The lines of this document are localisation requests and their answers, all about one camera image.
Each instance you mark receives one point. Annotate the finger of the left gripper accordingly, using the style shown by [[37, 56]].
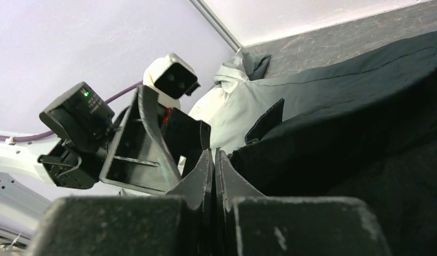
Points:
[[138, 158], [184, 136]]

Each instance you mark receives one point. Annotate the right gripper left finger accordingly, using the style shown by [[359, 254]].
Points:
[[177, 223]]

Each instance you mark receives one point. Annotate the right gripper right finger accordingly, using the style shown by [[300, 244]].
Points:
[[250, 223]]

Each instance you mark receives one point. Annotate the grey black gradient jacket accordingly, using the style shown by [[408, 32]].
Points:
[[364, 128]]

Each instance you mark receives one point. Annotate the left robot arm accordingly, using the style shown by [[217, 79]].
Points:
[[86, 128]]

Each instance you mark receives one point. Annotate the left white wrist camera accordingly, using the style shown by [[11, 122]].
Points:
[[172, 78]]

